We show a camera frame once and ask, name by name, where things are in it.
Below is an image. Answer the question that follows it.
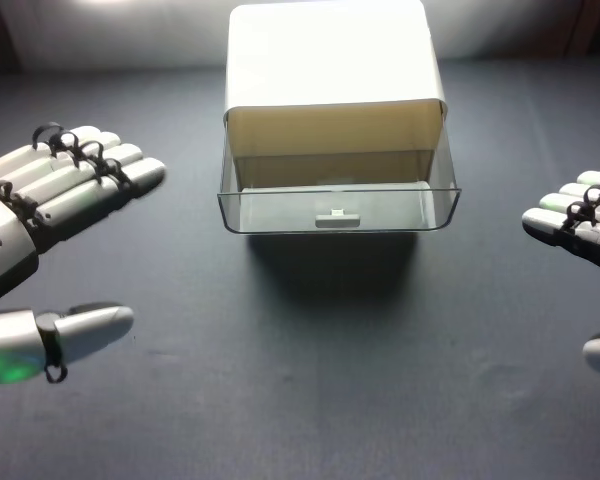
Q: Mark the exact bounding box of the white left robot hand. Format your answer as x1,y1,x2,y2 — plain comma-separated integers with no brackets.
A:
0,122,167,389

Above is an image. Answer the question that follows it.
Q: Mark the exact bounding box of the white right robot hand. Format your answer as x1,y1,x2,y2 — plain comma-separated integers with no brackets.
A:
521,169,600,380

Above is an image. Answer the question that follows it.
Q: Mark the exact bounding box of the white drawer cabinet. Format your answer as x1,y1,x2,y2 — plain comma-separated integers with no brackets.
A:
223,0,449,201

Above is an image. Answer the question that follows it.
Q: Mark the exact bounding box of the grey table cloth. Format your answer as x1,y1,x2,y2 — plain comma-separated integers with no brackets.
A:
0,55,600,480

